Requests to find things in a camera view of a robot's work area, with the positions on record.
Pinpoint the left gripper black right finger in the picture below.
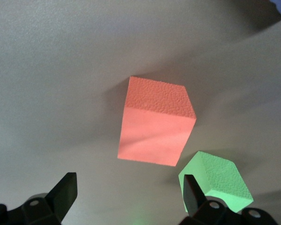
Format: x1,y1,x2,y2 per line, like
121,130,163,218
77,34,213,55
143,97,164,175
177,174,243,225

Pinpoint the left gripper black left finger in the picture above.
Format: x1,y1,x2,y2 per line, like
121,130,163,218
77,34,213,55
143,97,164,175
7,172,78,225

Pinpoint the green foam cube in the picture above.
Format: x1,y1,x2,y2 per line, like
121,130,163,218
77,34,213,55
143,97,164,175
178,150,254,213

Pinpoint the orange foam cube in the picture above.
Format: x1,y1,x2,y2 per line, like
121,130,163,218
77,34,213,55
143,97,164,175
117,76,197,167

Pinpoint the brown table cover sheet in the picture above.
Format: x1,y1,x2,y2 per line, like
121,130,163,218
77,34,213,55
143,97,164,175
0,0,281,225

